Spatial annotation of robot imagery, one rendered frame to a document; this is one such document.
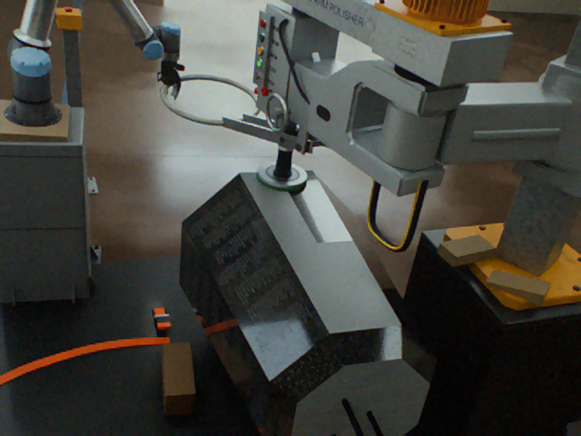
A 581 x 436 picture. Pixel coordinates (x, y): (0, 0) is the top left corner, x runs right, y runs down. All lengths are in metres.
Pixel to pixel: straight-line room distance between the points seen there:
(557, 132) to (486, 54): 0.49
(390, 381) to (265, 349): 0.41
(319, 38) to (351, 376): 1.22
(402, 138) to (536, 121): 0.46
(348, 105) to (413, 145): 0.29
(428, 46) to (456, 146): 0.39
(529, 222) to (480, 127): 0.57
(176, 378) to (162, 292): 0.72
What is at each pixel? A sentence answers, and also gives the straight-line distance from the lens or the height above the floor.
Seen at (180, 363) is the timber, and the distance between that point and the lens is 2.91.
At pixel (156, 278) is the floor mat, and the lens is 3.54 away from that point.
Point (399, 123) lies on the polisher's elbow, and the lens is 2.09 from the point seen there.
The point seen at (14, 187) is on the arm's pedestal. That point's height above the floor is 0.64.
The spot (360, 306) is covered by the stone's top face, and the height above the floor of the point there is 0.83.
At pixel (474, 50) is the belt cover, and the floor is 1.67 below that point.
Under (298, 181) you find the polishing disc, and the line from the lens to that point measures 2.79.
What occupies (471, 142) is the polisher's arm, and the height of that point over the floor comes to 1.35.
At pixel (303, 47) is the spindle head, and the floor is 1.44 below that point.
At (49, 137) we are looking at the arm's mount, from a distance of 3.00.
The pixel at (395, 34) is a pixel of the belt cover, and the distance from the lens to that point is 2.03.
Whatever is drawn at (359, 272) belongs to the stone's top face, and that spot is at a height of 0.83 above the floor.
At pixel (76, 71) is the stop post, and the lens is 4.01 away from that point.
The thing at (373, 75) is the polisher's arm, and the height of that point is 1.50.
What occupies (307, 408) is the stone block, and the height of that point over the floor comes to 0.61.
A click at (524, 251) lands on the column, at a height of 0.86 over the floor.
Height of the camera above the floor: 2.18
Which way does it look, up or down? 32 degrees down
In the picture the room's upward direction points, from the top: 8 degrees clockwise
